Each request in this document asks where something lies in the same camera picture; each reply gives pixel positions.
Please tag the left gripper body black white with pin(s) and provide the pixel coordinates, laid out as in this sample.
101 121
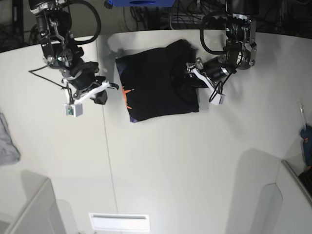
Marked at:
210 74

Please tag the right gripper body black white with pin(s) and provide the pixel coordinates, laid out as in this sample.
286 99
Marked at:
82 82

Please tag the black T-shirt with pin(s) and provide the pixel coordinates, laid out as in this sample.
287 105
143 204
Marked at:
146 84

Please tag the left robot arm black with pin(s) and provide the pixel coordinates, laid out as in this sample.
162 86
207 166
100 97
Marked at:
238 53

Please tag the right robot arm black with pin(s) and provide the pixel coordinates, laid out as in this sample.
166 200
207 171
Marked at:
62 52

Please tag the blue box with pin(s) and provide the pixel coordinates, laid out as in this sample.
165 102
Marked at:
140 3

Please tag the clear glue stick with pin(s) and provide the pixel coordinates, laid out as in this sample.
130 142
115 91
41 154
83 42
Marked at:
302 115

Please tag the grey cloth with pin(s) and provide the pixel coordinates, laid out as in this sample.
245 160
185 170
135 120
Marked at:
9 154

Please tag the blue glue gun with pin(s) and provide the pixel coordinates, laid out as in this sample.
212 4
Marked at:
306 135

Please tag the white wrist camera left gripper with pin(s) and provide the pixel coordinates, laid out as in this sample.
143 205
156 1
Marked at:
216 99

